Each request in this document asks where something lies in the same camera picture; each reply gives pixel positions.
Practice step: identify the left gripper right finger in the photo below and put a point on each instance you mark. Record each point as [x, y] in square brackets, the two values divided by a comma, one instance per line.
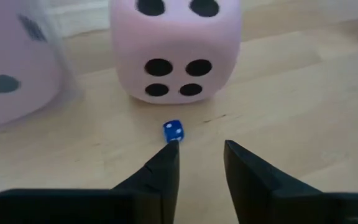
[259, 193]

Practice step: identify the large pink plush die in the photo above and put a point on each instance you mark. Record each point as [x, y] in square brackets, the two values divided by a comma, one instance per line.
[176, 40]
[14, 56]

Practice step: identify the small blue die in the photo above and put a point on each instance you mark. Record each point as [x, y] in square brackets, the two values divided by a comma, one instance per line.
[173, 130]

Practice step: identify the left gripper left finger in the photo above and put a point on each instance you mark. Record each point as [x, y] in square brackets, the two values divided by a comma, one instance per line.
[157, 186]

